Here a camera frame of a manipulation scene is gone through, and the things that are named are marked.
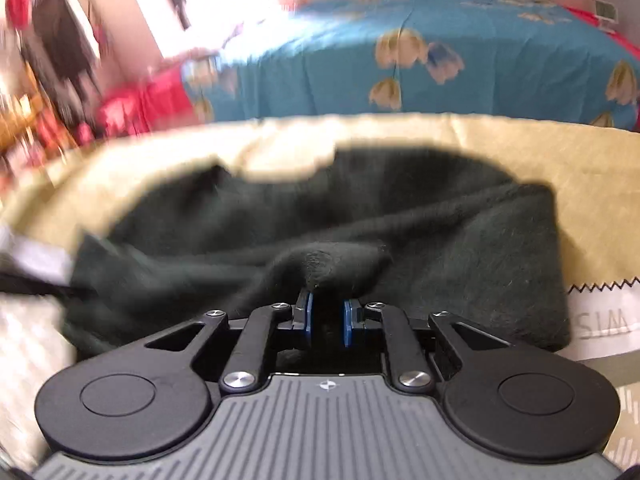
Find hanging dark clothes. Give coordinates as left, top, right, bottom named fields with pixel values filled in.
left=28, top=0, right=102, bottom=129

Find blue floral quilt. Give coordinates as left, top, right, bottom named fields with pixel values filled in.
left=182, top=0, right=640, bottom=132

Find dark green knit sweater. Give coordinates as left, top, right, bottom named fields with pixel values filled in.
left=62, top=148, right=570, bottom=356

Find small white digital clock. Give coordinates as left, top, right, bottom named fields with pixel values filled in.
left=592, top=0, right=618, bottom=29

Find patterned beige bed sheet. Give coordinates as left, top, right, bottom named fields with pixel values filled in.
left=1, top=114, right=639, bottom=467

